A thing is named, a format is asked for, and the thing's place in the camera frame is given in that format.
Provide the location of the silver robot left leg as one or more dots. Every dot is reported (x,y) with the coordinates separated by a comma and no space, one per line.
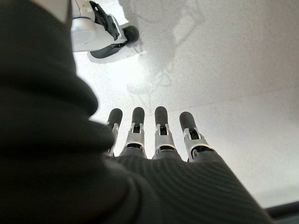
(91,28)

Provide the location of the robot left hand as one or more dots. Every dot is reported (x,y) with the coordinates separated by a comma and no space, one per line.
(70,175)

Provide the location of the black robot left foot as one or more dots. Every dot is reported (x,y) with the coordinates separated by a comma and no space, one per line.
(121,42)

